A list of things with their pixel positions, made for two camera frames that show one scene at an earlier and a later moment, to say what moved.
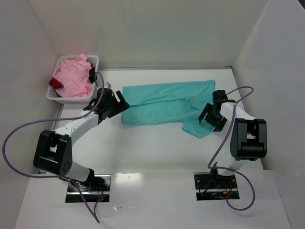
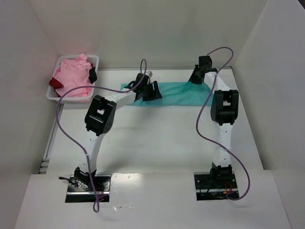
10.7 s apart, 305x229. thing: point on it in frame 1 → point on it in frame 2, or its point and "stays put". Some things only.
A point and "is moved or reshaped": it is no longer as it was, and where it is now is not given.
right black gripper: [212, 116] → [196, 75]
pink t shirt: [74, 76] stays put
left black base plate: [101, 187] stays put
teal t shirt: [175, 103] is moved or reshaped
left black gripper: [114, 105] → [147, 90]
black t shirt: [91, 75] stays put
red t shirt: [55, 84] stays put
